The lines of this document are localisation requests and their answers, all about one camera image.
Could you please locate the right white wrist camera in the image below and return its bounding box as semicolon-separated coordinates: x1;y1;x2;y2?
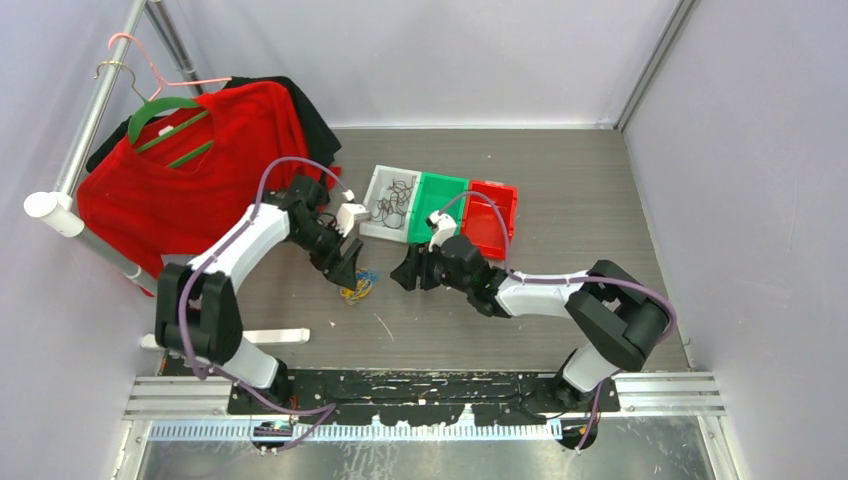
426;211;458;252

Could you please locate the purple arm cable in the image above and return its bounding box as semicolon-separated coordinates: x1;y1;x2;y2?
430;190;678;453
177;156;355;454

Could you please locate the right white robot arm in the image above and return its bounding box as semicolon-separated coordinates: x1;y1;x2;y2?
390;235;676;411

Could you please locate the pink clothes hanger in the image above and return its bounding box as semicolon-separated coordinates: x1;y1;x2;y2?
108;32;232;101

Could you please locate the white rack foot bar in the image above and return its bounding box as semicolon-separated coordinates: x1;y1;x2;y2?
140;328;311;351

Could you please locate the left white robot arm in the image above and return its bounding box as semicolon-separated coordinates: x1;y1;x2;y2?
153;175;369;413

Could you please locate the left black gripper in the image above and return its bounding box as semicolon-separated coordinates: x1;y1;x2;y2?
288;219;362;289

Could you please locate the yellow wire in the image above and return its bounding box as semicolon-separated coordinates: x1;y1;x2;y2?
339;276;374;307

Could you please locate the green clothes hanger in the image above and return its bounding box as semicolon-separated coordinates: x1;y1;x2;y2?
127;97;209;153

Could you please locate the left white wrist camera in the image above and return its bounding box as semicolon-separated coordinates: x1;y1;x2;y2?
335;203;371;238

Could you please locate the green plastic bin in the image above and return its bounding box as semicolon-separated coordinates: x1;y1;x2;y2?
407;172;470;243

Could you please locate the red shirt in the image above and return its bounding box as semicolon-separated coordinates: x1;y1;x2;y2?
76;82;323;277

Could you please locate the black garment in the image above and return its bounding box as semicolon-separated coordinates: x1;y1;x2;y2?
85;76;342;173

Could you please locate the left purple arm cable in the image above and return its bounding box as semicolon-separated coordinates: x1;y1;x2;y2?
177;156;355;454

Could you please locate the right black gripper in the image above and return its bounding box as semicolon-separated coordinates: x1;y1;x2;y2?
391;236;472;294

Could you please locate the gold wire hanger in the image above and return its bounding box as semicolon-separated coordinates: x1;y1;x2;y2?
93;60;147;102

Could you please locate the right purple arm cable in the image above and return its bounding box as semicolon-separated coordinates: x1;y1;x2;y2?
430;190;678;453

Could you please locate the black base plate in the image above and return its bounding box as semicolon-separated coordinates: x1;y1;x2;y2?
227;368;621;429

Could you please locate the metal clothes rack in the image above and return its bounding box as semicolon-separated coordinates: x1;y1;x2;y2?
23;0;204;294

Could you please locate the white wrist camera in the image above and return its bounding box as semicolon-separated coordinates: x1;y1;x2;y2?
335;203;371;238
426;211;458;252

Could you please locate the red plastic bin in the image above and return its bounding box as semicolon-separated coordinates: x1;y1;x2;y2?
460;179;518;260

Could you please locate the brown wire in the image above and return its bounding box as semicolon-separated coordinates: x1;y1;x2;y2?
369;174;417;231

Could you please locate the aluminium rail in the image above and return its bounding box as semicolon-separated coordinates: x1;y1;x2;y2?
124;370;725;449

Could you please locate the white plastic bin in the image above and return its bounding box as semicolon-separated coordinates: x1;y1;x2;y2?
359;165;422;243

